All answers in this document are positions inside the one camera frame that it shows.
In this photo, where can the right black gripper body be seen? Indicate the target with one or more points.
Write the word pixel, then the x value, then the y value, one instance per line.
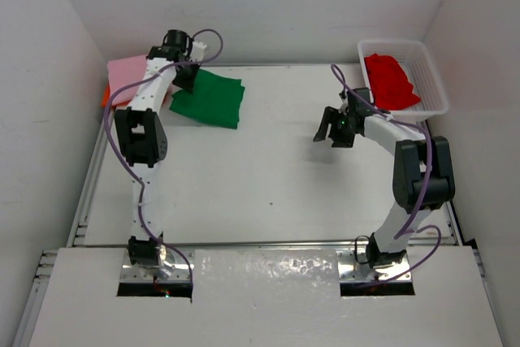
pixel 343 134

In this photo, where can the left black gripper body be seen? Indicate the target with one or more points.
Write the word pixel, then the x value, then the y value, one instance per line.
pixel 192 67

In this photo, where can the green t shirt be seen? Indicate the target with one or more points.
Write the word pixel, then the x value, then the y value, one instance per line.
pixel 215 101

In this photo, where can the red t shirt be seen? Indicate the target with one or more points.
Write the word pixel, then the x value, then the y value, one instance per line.
pixel 389 84

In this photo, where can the pink t shirt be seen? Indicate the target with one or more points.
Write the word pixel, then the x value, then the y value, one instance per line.
pixel 122 72

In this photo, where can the orange t shirt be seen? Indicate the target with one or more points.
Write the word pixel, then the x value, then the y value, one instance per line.
pixel 106 96

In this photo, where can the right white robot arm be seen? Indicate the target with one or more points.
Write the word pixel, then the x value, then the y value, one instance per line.
pixel 422 174

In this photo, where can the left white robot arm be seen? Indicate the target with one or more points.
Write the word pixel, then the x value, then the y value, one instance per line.
pixel 143 141

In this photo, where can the white plastic laundry basket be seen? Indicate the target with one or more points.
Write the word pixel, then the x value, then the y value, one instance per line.
pixel 414 59

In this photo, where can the white front cover board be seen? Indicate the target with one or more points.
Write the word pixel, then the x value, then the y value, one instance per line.
pixel 247 297

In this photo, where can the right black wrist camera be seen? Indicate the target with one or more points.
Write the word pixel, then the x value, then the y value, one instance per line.
pixel 359 96

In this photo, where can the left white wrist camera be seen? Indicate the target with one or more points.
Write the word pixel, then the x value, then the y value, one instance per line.
pixel 198 51

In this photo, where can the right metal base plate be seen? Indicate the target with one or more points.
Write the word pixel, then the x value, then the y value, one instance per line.
pixel 352 271

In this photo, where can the metal base plate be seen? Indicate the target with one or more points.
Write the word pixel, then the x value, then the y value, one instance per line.
pixel 172 269
pixel 352 271

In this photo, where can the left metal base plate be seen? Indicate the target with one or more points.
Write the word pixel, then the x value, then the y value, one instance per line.
pixel 172 269

